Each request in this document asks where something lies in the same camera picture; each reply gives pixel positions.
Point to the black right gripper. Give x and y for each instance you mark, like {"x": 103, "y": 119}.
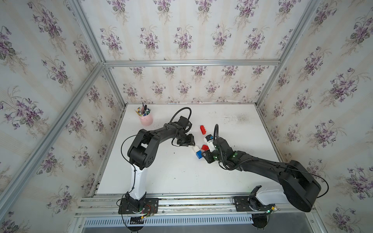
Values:
{"x": 208, "y": 157}

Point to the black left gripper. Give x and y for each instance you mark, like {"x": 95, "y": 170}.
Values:
{"x": 190, "y": 138}

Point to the blue lego brick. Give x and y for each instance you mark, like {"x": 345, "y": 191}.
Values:
{"x": 199, "y": 154}

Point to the long red lego brick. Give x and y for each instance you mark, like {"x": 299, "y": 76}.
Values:
{"x": 203, "y": 130}

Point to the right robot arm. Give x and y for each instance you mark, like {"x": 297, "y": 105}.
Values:
{"x": 297, "y": 186}

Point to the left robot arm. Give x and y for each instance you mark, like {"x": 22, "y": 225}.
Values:
{"x": 143, "y": 151}

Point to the red curved lego brick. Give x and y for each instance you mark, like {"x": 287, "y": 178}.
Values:
{"x": 205, "y": 148}

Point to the pink pen cup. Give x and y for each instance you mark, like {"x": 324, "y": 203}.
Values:
{"x": 146, "y": 120}

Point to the pens in cup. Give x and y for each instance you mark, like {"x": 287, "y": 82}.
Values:
{"x": 143, "y": 111}

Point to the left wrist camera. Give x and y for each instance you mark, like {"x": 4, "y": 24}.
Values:
{"x": 184, "y": 123}

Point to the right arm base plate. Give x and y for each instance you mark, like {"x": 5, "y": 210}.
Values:
{"x": 246, "y": 204}

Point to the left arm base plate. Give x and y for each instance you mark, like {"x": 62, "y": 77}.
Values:
{"x": 144, "y": 206}

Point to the aluminium rail frame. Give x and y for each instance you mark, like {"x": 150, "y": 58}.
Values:
{"x": 105, "y": 205}

